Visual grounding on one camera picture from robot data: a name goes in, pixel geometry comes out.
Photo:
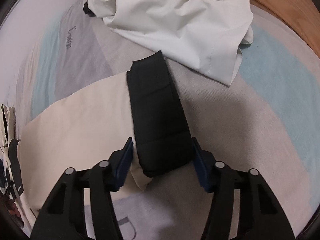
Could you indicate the cream and black jacket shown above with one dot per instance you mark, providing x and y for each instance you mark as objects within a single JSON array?
[{"x": 92, "y": 123}]

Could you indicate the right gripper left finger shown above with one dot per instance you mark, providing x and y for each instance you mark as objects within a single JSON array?
[{"x": 63, "y": 214}]

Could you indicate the white garment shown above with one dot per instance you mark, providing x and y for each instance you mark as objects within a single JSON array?
[{"x": 203, "y": 35}]

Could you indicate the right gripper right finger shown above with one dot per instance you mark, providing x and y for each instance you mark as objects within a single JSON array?
[{"x": 260, "y": 213}]

